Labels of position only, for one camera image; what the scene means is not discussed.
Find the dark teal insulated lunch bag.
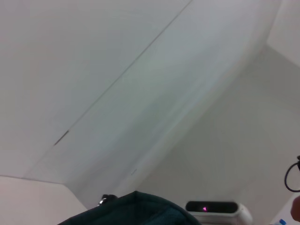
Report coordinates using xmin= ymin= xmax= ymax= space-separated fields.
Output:
xmin=57 ymin=191 xmax=202 ymax=225

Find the dark blue camera rig cable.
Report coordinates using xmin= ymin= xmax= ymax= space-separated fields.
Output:
xmin=285 ymin=156 xmax=300 ymax=193

